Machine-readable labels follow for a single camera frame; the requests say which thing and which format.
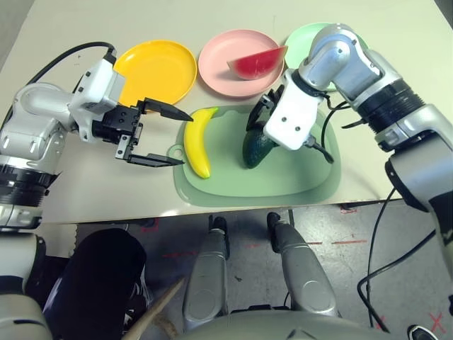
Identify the silver right robot leg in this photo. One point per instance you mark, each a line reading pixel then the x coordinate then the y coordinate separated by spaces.
pixel 304 276

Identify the wooden stick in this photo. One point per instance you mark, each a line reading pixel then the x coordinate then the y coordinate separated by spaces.
pixel 155 308

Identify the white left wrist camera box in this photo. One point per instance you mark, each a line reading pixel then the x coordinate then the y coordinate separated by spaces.
pixel 95 88

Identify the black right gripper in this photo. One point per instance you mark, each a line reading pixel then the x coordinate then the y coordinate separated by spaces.
pixel 273 99

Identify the grey robot torso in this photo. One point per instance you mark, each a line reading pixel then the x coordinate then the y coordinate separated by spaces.
pixel 283 329

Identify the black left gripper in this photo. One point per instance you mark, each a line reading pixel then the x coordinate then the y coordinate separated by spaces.
pixel 117 124

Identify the pink plastic plate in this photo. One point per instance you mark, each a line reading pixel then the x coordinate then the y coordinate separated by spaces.
pixel 216 63

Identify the silver robot leg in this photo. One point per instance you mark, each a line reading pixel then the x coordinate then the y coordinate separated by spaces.
pixel 304 276
pixel 207 276

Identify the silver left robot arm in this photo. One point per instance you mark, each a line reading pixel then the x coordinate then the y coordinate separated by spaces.
pixel 32 106

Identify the mint green plastic plate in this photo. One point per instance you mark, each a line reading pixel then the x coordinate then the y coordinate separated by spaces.
pixel 301 39

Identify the black sneaker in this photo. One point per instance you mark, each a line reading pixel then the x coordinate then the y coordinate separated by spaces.
pixel 423 333

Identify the yellow toy banana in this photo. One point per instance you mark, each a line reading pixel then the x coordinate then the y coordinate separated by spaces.
pixel 196 141

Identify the silver left robot leg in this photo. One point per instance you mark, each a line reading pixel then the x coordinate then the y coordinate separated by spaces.
pixel 207 276

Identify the red watermelon slice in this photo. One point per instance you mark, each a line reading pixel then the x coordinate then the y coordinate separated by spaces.
pixel 258 65

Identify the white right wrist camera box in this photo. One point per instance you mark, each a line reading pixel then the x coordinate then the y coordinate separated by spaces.
pixel 290 113

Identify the dark green toy avocado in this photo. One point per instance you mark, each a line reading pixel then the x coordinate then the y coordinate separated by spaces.
pixel 256 152

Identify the green cutting board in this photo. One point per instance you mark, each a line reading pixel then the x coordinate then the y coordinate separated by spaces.
pixel 283 184

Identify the yellow plastic plate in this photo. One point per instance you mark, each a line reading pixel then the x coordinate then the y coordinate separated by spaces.
pixel 159 71

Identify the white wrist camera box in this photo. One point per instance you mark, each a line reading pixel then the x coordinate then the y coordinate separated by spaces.
pixel 95 88
pixel 290 113

